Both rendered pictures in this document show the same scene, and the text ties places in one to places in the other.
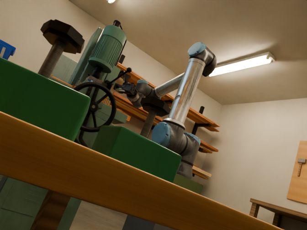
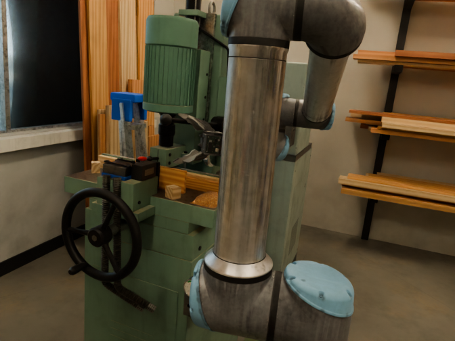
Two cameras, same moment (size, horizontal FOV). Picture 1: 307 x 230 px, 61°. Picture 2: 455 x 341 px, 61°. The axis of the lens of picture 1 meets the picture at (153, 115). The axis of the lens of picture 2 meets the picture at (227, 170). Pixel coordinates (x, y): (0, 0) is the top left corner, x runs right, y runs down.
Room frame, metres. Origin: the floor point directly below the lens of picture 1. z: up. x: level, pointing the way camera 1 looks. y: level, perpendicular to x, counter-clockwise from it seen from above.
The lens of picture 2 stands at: (1.00, -0.68, 1.30)
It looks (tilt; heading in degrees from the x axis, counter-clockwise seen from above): 13 degrees down; 47
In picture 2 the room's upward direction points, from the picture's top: 5 degrees clockwise
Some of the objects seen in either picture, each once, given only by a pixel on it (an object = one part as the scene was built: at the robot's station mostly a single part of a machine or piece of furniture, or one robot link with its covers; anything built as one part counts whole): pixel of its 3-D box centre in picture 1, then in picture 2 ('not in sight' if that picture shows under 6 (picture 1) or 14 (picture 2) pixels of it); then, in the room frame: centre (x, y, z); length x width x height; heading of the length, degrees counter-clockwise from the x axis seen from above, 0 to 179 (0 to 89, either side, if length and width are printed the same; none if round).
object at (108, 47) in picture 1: (108, 49); (170, 66); (1.77, 0.49, 1.32); 0.18 x 0.18 x 0.31
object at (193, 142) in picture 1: (185, 147); (311, 309); (1.66, -0.27, 0.83); 0.17 x 0.15 x 0.18; 127
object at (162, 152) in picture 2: not in sight; (168, 157); (1.79, 0.49, 0.99); 0.14 x 0.07 x 0.09; 25
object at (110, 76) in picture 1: (111, 75); (232, 97); (2.03, 0.44, 1.23); 0.09 x 0.08 x 0.15; 25
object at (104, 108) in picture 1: (84, 100); (142, 196); (1.67, 0.46, 0.87); 0.61 x 0.30 x 0.06; 115
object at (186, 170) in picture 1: (179, 168); not in sight; (1.67, -0.28, 0.69); 0.19 x 0.19 x 0.10
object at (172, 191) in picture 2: (106, 102); (172, 191); (1.70, 0.32, 0.92); 0.04 x 0.03 x 0.04; 94
